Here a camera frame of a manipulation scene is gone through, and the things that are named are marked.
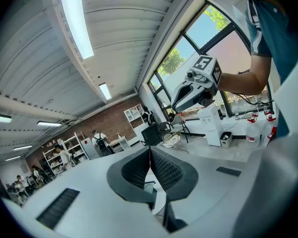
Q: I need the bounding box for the long fluorescent ceiling light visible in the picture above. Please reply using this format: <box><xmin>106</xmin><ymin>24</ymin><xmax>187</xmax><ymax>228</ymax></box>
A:
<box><xmin>58</xmin><ymin>0</ymin><xmax>95</xmax><ymax>60</ymax></box>

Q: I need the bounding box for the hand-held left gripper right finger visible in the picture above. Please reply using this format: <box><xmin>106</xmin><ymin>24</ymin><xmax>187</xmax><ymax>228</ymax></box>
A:
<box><xmin>150</xmin><ymin>146</ymin><xmax>199</xmax><ymax>202</ymax></box>

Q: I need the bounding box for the black folding chair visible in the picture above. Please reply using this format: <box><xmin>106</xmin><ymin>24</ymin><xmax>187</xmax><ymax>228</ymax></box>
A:
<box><xmin>167</xmin><ymin>113</ymin><xmax>206</xmax><ymax>144</ymax></box>

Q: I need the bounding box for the person's right forearm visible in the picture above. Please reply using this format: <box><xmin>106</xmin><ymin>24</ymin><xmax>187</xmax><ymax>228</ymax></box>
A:
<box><xmin>217</xmin><ymin>54</ymin><xmax>273</xmax><ymax>96</ymax></box>

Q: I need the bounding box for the white cubby shelf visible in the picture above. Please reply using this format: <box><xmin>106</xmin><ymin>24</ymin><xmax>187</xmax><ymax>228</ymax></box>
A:
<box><xmin>123</xmin><ymin>103</ymin><xmax>145</xmax><ymax>124</ymax></box>

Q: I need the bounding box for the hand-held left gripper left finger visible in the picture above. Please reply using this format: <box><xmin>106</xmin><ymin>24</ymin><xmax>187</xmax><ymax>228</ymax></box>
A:
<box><xmin>106</xmin><ymin>147</ymin><xmax>156</xmax><ymax>210</ymax></box>

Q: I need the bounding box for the white refrigerator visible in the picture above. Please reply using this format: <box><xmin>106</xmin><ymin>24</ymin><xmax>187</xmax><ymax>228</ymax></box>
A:
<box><xmin>79</xmin><ymin>137</ymin><xmax>100</xmax><ymax>160</ymax></box>

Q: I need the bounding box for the white trash bin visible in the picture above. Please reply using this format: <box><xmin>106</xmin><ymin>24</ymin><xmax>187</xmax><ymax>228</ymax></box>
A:
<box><xmin>219</xmin><ymin>131</ymin><xmax>233</xmax><ymax>149</ymax></box>

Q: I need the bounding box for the black cable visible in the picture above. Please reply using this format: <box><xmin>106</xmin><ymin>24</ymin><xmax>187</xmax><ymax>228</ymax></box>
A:
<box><xmin>224</xmin><ymin>90</ymin><xmax>274</xmax><ymax>108</ymax></box>

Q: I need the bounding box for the person's teal and white shirt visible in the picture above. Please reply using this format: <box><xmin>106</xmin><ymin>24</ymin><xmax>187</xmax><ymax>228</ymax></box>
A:
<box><xmin>245</xmin><ymin>0</ymin><xmax>298</xmax><ymax>139</ymax></box>

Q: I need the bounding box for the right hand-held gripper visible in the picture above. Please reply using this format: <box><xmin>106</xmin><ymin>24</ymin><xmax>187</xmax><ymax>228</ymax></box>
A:
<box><xmin>171</xmin><ymin>55</ymin><xmax>223</xmax><ymax>113</ymax></box>

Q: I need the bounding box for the short fluorescent ceiling light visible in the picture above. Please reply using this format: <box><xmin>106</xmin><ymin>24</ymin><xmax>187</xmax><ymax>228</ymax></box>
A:
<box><xmin>98</xmin><ymin>82</ymin><xmax>112</xmax><ymax>101</ymax></box>

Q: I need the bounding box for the red-trigger spray bottle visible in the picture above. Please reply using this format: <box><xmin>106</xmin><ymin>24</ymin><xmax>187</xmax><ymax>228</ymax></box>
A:
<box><xmin>262</xmin><ymin>109</ymin><xmax>278</xmax><ymax>141</ymax></box>
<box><xmin>245</xmin><ymin>113</ymin><xmax>261</xmax><ymax>144</ymax></box>

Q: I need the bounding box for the white open shelving rack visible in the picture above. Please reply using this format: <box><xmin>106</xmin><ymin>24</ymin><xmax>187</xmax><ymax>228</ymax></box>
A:
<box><xmin>42</xmin><ymin>132</ymin><xmax>90</xmax><ymax>179</ymax></box>

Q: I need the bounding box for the black-framed window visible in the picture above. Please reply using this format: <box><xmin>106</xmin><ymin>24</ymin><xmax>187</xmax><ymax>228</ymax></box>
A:
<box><xmin>147</xmin><ymin>0</ymin><xmax>274</xmax><ymax>120</ymax></box>

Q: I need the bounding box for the black office chair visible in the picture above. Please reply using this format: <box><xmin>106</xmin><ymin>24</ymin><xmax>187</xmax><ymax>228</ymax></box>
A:
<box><xmin>140</xmin><ymin>123</ymin><xmax>164</xmax><ymax>147</ymax></box>

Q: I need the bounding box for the white water dispenser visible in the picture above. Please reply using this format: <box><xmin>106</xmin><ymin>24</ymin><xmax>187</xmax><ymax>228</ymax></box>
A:
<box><xmin>197</xmin><ymin>105</ymin><xmax>224</xmax><ymax>147</ymax></box>

